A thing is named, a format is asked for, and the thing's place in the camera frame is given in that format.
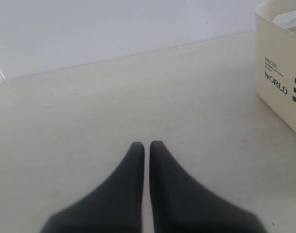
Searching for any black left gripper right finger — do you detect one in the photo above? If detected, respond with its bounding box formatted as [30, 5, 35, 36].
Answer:
[149, 141, 266, 233]

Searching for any cream plastic bin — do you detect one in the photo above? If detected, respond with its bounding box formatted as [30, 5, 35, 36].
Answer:
[255, 0, 296, 133]

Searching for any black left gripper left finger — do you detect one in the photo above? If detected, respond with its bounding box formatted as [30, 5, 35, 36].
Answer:
[41, 142, 145, 233]

